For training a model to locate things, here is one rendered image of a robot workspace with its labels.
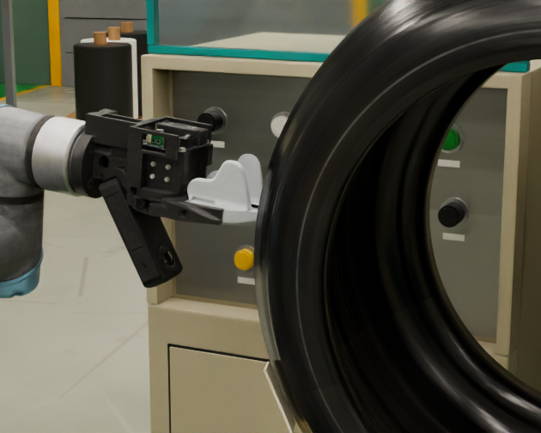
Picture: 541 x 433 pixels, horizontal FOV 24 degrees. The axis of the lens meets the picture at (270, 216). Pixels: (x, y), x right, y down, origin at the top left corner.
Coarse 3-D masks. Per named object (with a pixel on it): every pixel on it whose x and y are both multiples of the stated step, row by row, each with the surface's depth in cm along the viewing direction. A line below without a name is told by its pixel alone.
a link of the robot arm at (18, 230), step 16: (0, 208) 125; (16, 208) 126; (32, 208) 127; (0, 224) 124; (16, 224) 126; (32, 224) 127; (0, 240) 123; (16, 240) 126; (32, 240) 128; (0, 256) 123; (16, 256) 126; (32, 256) 128; (0, 272) 124; (16, 272) 128; (32, 272) 129; (0, 288) 128; (16, 288) 128; (32, 288) 130
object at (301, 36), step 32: (160, 0) 177; (192, 0) 175; (224, 0) 173; (256, 0) 171; (288, 0) 169; (320, 0) 167; (352, 0) 165; (384, 0) 164; (160, 32) 178; (192, 32) 176; (224, 32) 174; (256, 32) 172; (288, 32) 170; (320, 32) 168; (512, 64) 158
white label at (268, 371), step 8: (264, 368) 108; (272, 376) 109; (272, 384) 107; (272, 392) 107; (280, 392) 110; (280, 400) 108; (280, 408) 107; (288, 408) 110; (288, 416) 108; (288, 424) 107
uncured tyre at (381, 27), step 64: (448, 0) 95; (512, 0) 92; (384, 64) 97; (448, 64) 94; (320, 128) 100; (384, 128) 98; (448, 128) 125; (320, 192) 101; (384, 192) 127; (256, 256) 109; (320, 256) 102; (384, 256) 128; (320, 320) 103; (384, 320) 128; (448, 320) 128; (320, 384) 105; (384, 384) 125; (448, 384) 128; (512, 384) 127
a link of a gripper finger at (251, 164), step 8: (240, 160) 119; (248, 160) 118; (256, 160) 118; (248, 168) 118; (256, 168) 118; (208, 176) 121; (248, 176) 118; (256, 176) 118; (248, 184) 119; (256, 184) 118; (256, 192) 118; (256, 200) 118
